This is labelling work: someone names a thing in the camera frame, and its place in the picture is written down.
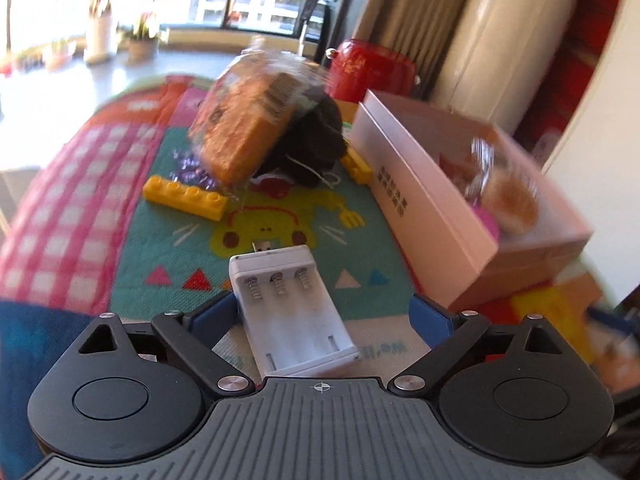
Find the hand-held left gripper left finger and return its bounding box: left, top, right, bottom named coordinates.
left=79, top=291, right=255, bottom=395

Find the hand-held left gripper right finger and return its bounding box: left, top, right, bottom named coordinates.
left=392, top=294, right=563, bottom=396

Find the white battery charger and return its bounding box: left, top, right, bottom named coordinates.
left=229, top=240, right=361, bottom=378

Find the long yellow building brick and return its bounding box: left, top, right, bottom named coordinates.
left=142, top=175, right=230, bottom=222

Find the pink cardboard box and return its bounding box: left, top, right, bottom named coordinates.
left=350, top=89, right=596, bottom=313

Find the short yellow building brick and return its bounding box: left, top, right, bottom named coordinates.
left=340, top=147, right=375, bottom=185

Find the bagged orange cake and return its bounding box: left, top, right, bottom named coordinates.
left=187, top=47, right=331, bottom=196

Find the black plush toy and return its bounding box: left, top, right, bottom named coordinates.
left=252, top=94, right=351, bottom=190

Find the bagged round bun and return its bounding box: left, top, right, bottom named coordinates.
left=465, top=137, right=541, bottom=236

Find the colourful printed play mat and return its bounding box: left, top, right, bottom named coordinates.
left=0, top=74, right=621, bottom=461

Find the red round container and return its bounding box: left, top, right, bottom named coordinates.
left=327, top=39, right=418, bottom=106

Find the potted pink orchid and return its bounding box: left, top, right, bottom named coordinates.
left=122, top=10, right=161, bottom=63

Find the white cylindrical air conditioner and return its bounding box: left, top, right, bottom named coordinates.
left=430, top=0, right=596, bottom=136

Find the small oval white planter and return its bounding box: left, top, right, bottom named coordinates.
left=42, top=40, right=76, bottom=71

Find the red striped panel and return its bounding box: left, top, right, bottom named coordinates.
left=515, top=0, right=626, bottom=161

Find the tall plant in white pot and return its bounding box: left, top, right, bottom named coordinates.
left=85, top=0, right=118, bottom=63

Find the beige curtain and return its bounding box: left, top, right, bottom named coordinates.
left=350, top=0, right=476, bottom=101

